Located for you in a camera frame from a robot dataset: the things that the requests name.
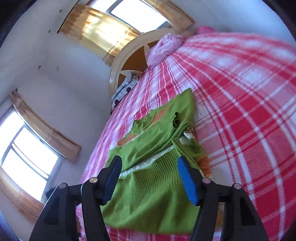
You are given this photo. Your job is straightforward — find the green striped knit sweater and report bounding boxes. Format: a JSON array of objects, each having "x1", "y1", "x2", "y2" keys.
[{"x1": 101, "y1": 89, "x2": 212, "y2": 235}]

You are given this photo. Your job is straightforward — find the yellow side window curtain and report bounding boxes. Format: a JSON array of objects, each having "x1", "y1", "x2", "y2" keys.
[{"x1": 1, "y1": 90, "x2": 81, "y2": 223}]

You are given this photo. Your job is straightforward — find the side window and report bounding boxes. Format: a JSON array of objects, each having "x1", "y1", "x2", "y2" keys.
[{"x1": 1, "y1": 107, "x2": 62, "y2": 203}]

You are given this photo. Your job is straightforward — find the red white plaid bedspread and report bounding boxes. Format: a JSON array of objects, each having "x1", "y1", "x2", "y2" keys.
[{"x1": 82, "y1": 33, "x2": 295, "y2": 240}]

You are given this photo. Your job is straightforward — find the white grey patterned pillow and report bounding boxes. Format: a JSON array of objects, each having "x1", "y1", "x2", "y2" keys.
[{"x1": 111, "y1": 72, "x2": 139, "y2": 111}]

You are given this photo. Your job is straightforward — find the cream wooden headboard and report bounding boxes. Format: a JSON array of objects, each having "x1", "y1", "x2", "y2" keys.
[{"x1": 108, "y1": 28, "x2": 175, "y2": 96}]

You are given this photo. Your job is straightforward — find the pink crumpled pillow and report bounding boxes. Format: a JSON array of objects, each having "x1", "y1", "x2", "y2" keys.
[{"x1": 147, "y1": 33, "x2": 186, "y2": 69}]

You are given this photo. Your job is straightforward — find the yellow curtain behind headboard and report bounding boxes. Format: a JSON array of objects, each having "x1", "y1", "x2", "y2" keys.
[{"x1": 59, "y1": 0, "x2": 195, "y2": 66}]

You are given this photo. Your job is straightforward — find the magenta pink cushion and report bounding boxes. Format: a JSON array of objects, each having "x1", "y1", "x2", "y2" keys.
[{"x1": 196, "y1": 26, "x2": 216, "y2": 35}]

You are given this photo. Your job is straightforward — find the window behind headboard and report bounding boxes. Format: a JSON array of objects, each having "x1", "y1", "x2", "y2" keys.
[{"x1": 88, "y1": 0, "x2": 170, "y2": 33}]

